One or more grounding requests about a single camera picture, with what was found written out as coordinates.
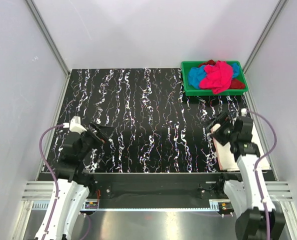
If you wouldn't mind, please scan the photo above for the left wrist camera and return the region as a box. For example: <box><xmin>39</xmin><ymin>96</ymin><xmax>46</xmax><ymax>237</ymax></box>
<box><xmin>69</xmin><ymin>116</ymin><xmax>87</xmax><ymax>134</ymax></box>

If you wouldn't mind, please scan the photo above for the black marble pattern mat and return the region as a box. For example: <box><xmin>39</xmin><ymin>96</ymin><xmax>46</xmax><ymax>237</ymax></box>
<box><xmin>58</xmin><ymin>68</ymin><xmax>247</xmax><ymax>173</ymax></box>

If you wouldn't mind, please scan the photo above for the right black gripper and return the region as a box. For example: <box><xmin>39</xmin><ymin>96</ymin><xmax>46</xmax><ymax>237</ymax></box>
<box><xmin>201</xmin><ymin>111</ymin><xmax>238</xmax><ymax>147</ymax></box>

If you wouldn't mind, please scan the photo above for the pink t shirt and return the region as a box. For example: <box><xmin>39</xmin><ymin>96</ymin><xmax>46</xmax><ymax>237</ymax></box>
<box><xmin>199</xmin><ymin>61</ymin><xmax>234</xmax><ymax>95</ymax></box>

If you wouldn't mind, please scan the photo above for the aluminium front rail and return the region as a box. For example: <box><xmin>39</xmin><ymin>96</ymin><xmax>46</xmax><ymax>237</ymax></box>
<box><xmin>22</xmin><ymin>181</ymin><xmax>293</xmax><ymax>202</ymax></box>

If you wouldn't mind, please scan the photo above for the blue t shirt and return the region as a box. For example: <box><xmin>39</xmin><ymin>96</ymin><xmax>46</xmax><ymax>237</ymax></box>
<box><xmin>187</xmin><ymin>62</ymin><xmax>241</xmax><ymax>90</ymax></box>

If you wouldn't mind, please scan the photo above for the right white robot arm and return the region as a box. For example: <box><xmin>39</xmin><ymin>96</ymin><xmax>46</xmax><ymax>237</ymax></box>
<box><xmin>207</xmin><ymin>108</ymin><xmax>286</xmax><ymax>240</ymax></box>

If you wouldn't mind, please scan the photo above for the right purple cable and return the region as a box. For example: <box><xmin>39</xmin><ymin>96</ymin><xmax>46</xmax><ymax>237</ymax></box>
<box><xmin>245</xmin><ymin>109</ymin><xmax>277</xmax><ymax>240</ymax></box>

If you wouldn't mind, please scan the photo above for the green plastic bin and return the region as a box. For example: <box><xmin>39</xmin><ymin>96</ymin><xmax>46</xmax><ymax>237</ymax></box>
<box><xmin>181</xmin><ymin>60</ymin><xmax>249</xmax><ymax>96</ymax></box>

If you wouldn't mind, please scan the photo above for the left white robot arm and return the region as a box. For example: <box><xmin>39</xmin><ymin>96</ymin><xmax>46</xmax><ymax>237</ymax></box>
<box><xmin>34</xmin><ymin>116</ymin><xmax>109</xmax><ymax>240</ymax></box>

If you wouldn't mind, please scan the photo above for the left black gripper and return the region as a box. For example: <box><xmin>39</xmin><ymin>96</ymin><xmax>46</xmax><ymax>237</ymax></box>
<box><xmin>78</xmin><ymin>121</ymin><xmax>116</xmax><ymax>160</ymax></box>

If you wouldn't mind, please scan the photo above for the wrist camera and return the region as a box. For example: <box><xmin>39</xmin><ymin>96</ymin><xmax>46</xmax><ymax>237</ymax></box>
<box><xmin>240</xmin><ymin>108</ymin><xmax>248</xmax><ymax>117</ymax></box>
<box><xmin>69</xmin><ymin>116</ymin><xmax>87</xmax><ymax>134</ymax></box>

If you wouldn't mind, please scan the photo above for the dark red t shirt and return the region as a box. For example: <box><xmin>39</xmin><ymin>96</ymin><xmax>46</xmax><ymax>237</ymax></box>
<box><xmin>198</xmin><ymin>59</ymin><xmax>246</xmax><ymax>90</ymax></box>

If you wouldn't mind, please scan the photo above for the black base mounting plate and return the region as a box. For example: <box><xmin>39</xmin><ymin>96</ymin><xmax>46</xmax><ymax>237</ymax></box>
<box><xmin>87</xmin><ymin>172</ymin><xmax>242</xmax><ymax>210</ymax></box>

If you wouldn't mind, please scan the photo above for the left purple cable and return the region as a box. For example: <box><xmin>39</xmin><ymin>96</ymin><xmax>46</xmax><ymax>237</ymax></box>
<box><xmin>39</xmin><ymin>124</ymin><xmax>71</xmax><ymax>235</ymax></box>

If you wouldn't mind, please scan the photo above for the purple cable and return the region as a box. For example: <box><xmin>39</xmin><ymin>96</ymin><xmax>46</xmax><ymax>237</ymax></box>
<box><xmin>39</xmin><ymin>124</ymin><xmax>71</xmax><ymax>235</ymax></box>
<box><xmin>245</xmin><ymin>109</ymin><xmax>277</xmax><ymax>240</ymax></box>

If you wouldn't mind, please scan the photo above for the folded white t shirt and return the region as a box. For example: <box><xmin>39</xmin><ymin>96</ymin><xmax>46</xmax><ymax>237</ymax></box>
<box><xmin>213</xmin><ymin>125</ymin><xmax>264</xmax><ymax>172</ymax></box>

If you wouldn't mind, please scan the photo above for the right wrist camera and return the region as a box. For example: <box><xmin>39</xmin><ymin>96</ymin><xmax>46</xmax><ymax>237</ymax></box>
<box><xmin>240</xmin><ymin>108</ymin><xmax>248</xmax><ymax>117</ymax></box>

